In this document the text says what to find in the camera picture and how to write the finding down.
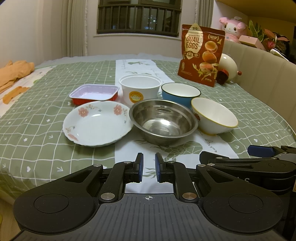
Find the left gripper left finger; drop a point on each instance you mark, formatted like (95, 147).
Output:
(116, 178)

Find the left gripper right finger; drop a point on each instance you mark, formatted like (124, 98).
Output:
(179, 176)

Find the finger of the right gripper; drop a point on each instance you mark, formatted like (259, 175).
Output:
(263, 151)

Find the stainless steel bowl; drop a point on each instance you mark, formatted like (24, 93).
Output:
(162, 122)

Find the cream bowl yellow rim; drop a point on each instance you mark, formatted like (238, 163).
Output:
(213, 117)

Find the white floral plate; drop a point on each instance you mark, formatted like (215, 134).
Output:
(98, 123)

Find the blue enamel bowl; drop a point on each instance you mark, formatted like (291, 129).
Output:
(180, 93)

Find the white foam bowl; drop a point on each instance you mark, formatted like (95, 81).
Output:
(138, 87)

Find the red rectangular tray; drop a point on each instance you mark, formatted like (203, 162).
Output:
(94, 92)

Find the green checkered tablecloth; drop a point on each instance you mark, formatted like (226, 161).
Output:
(34, 149)

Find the beige padded bench back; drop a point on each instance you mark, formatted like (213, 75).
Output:
(269, 78)

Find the dark red round object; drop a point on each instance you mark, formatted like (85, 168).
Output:
(222, 76)

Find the cream egg-shaped ornament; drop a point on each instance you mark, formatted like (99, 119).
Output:
(226, 62)

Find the pink box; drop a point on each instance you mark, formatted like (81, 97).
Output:
(251, 41)

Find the potted plant leaves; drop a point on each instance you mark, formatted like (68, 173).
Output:
(270, 40)

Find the quail eggs snack bag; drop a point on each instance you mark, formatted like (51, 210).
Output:
(201, 51)

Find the pink plush toy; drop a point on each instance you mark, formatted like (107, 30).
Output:
(234, 28)

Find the orange cloth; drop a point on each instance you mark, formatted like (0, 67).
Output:
(12, 72)

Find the dark window with railing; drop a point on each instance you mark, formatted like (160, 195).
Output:
(139, 17)

